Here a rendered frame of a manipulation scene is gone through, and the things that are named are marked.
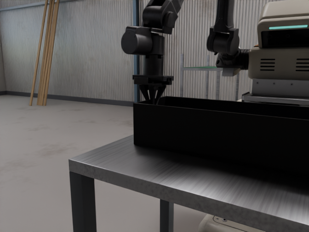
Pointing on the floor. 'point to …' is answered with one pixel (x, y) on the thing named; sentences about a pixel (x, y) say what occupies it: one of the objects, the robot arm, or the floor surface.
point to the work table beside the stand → (189, 187)
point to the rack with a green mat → (206, 77)
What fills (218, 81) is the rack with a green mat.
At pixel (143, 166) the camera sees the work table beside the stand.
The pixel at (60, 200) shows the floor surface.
